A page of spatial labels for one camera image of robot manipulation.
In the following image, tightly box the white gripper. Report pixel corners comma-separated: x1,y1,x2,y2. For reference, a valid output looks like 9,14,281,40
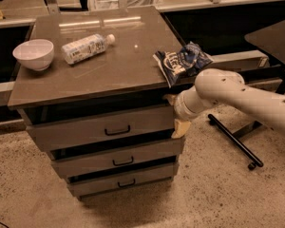
162,93,197,139

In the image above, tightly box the grey top drawer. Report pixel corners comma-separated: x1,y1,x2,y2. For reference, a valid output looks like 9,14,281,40
27,104,174,151

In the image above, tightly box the grey drawer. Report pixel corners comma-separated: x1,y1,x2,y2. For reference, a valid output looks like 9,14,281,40
51,138,184,179
27,104,174,151
67,161,179,198

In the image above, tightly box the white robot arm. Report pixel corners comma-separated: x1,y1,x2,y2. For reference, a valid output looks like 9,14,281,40
164,68,285,139

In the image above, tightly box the grey drawer cabinet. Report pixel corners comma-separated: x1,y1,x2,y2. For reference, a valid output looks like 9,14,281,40
8,6,203,202

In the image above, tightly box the grey middle drawer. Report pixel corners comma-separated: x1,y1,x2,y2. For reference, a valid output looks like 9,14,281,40
51,138,184,179

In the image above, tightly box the grey bottom drawer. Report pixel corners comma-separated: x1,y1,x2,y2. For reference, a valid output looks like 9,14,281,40
67,161,179,198

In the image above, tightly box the blue chip bag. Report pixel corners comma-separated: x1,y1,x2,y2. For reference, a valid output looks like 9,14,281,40
153,42,213,87

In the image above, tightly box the plastic bottle white label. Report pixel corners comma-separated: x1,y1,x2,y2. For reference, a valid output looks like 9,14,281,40
61,34,115,65

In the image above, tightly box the white bowl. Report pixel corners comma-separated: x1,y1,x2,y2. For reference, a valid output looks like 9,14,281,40
12,39,54,71

